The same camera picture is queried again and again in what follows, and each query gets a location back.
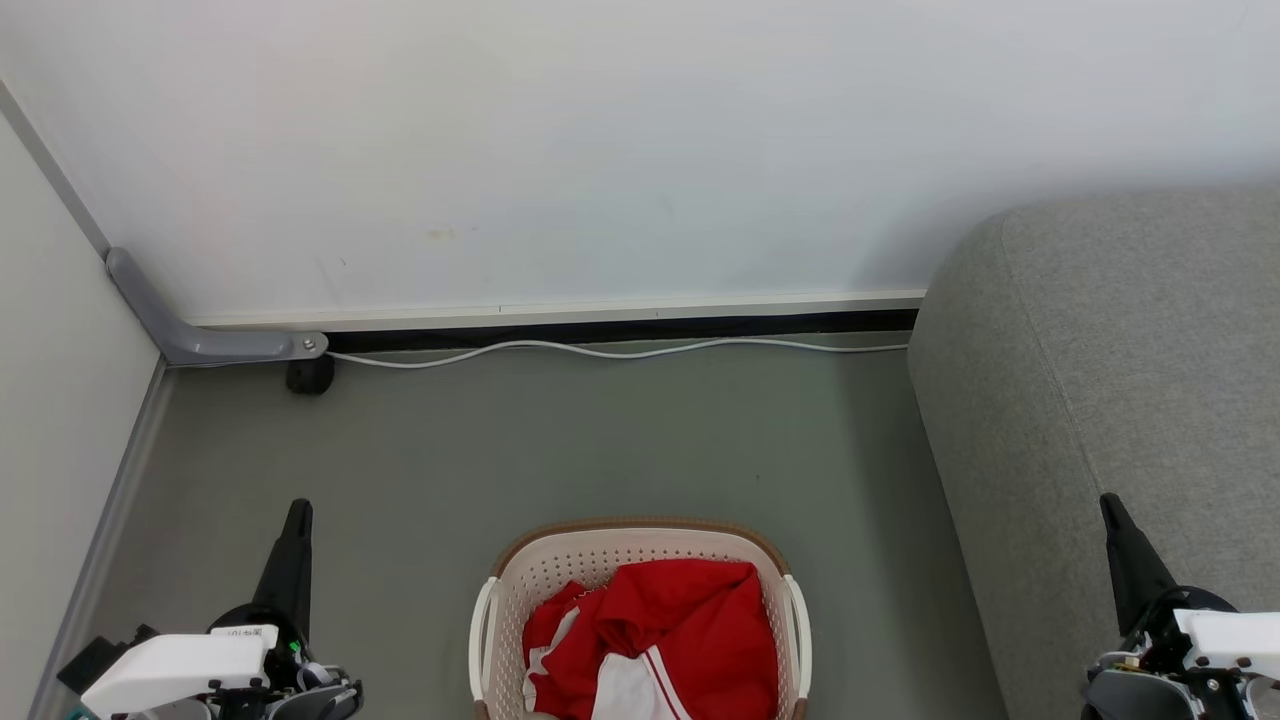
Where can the grey metal partition foot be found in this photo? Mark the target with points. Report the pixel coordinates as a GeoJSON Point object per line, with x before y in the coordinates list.
{"type": "Point", "coordinates": [200, 345]}

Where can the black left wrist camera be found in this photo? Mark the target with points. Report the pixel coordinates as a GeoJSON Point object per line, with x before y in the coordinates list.
{"type": "Point", "coordinates": [100, 660]}

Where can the grey aluminium partition edge strip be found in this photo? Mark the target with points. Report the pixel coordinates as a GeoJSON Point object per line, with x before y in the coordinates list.
{"type": "Point", "coordinates": [55, 165]}
{"type": "Point", "coordinates": [105, 530]}

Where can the cream perforated laundry basket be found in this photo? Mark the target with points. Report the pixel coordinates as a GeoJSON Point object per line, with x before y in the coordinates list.
{"type": "Point", "coordinates": [530, 580]}

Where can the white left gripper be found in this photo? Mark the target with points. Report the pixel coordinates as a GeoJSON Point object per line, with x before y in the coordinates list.
{"type": "Point", "coordinates": [180, 665]}

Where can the red and white garment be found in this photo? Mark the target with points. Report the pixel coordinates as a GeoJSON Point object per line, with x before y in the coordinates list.
{"type": "Point", "coordinates": [690, 610]}

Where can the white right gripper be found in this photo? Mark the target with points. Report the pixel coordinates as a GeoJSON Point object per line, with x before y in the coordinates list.
{"type": "Point", "coordinates": [1230, 640]}

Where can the black caster wheel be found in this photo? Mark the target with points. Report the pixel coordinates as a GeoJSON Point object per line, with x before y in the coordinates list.
{"type": "Point", "coordinates": [310, 375]}

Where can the grey fabric sofa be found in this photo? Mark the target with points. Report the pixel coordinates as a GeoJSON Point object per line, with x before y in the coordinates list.
{"type": "Point", "coordinates": [1100, 350]}

